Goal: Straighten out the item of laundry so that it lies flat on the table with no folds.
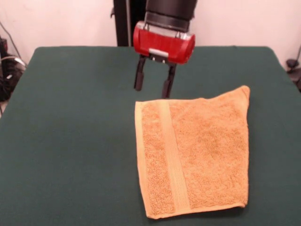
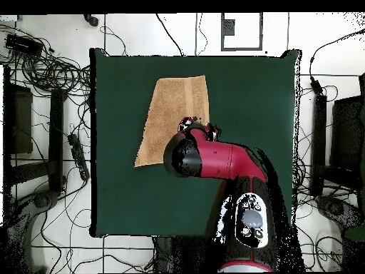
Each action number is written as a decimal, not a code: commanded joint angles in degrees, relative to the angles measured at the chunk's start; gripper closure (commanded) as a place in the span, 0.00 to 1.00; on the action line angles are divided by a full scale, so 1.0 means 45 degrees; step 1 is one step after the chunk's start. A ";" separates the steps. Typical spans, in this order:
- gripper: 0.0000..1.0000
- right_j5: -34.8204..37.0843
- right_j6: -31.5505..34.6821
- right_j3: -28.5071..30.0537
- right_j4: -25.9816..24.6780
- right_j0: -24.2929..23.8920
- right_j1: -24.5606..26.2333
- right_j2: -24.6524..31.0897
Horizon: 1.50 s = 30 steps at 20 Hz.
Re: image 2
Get tan terry towel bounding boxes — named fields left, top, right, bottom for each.
left=133, top=74, right=210, bottom=168

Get dark green table cloth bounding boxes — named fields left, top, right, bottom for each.
left=88, top=47, right=302, bottom=238

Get black power strip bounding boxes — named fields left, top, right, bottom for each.
left=67, top=133, right=91, bottom=181

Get small black plug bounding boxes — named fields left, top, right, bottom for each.
left=83, top=14, right=100, bottom=27

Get grey tripod base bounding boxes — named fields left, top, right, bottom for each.
left=5, top=190, right=61, bottom=272
left=314, top=195, right=365, bottom=229

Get black rectangular box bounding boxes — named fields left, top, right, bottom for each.
left=5, top=34, right=43, bottom=56

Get grey square floor frame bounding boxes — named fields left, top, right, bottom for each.
left=220, top=12, right=264, bottom=51

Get tangled black cables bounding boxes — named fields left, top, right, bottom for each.
left=0, top=24, right=93, bottom=99

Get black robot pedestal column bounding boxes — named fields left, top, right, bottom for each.
left=152, top=235, right=212, bottom=273

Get black stand frame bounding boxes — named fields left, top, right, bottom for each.
left=309, top=73, right=365, bottom=198
left=2, top=64, right=68, bottom=201

